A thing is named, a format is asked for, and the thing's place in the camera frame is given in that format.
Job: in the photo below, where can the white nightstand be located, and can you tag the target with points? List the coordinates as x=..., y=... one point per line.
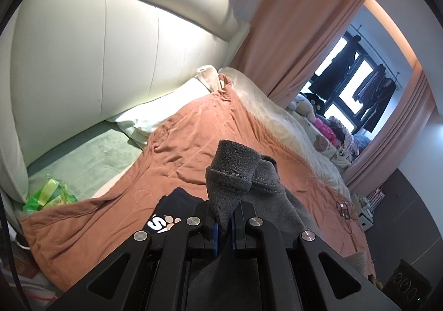
x=365, y=212

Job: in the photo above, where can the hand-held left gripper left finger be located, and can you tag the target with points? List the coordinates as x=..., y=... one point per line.
x=215, y=238

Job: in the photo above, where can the orange blanket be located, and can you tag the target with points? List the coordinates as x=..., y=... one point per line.
x=173, y=165

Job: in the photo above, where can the cream blanket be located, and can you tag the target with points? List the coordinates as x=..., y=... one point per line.
x=270, y=110

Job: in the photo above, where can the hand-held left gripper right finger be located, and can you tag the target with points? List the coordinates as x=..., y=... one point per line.
x=234, y=235

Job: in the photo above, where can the white plush dog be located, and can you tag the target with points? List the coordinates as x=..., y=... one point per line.
x=303, y=107

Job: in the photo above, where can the pink curtain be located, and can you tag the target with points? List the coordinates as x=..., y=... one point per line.
x=398, y=131
x=294, y=37

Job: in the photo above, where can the red white striped rack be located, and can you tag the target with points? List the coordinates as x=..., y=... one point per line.
x=376, y=197

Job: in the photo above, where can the grey t-shirt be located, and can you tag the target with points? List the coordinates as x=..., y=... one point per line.
x=235, y=172

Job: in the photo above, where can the bear printed bed sheet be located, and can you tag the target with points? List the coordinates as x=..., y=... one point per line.
x=325, y=152

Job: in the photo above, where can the hanging dark clothes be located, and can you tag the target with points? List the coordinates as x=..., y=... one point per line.
x=346, y=96

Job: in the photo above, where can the light green bed sheet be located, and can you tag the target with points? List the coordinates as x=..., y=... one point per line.
x=86, y=155

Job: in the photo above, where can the cream padded headboard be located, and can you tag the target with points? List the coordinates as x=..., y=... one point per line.
x=86, y=55

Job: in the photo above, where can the white pillow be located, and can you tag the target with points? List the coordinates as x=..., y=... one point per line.
x=155, y=114

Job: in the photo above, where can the black folded t-shirt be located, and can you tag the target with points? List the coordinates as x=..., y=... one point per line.
x=180, y=203

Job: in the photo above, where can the green plastic bag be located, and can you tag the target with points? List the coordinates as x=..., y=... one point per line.
x=48, y=195

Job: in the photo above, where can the black electronic device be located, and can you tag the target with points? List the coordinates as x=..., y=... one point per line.
x=406, y=285

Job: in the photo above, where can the pink plush toy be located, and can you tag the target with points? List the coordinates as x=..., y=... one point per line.
x=325, y=129

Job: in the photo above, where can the long dark hanging coat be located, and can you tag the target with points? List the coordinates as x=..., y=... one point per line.
x=337, y=65

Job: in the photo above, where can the black plush toy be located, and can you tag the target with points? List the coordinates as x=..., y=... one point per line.
x=316, y=101

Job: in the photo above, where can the metal clothes rail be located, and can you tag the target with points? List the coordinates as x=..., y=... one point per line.
x=377, y=58

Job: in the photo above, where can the dark hanging garment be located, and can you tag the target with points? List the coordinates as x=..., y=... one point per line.
x=368, y=84
x=380, y=100

